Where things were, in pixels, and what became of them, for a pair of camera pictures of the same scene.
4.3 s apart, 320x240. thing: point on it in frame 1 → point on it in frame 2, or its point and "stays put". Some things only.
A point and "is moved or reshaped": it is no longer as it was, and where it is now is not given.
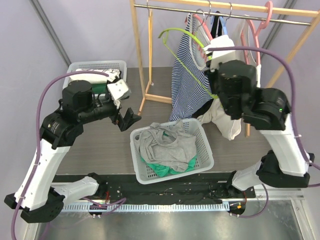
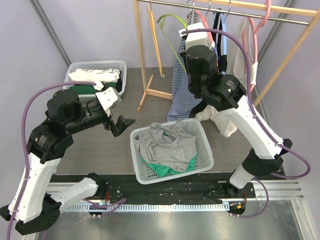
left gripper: (128, 119) → (122, 123)
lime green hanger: (165, 32) is moved or reshaped
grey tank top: (174, 145) stays put
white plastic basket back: (121, 65) stays put
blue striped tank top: (191, 88) stays put
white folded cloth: (95, 78) stays put
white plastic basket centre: (205, 159) stays put
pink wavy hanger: (196, 16) is moved or reshaped
